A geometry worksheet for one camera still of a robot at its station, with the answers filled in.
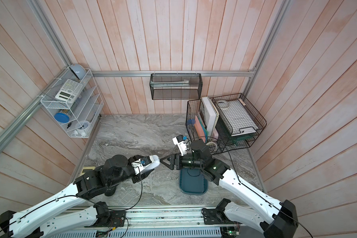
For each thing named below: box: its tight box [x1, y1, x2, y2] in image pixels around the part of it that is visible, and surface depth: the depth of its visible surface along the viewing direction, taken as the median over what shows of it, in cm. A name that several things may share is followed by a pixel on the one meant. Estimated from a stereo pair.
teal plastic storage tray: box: [178, 168, 209, 196], surface depth 85 cm
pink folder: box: [194, 115, 206, 143], surface depth 103 cm
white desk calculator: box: [54, 78, 83, 104], surface depth 78 cm
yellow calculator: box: [80, 166, 96, 177], surface depth 91 cm
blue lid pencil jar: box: [54, 112, 70, 123], surface depth 78 cm
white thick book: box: [201, 96, 220, 139], surface depth 92 cm
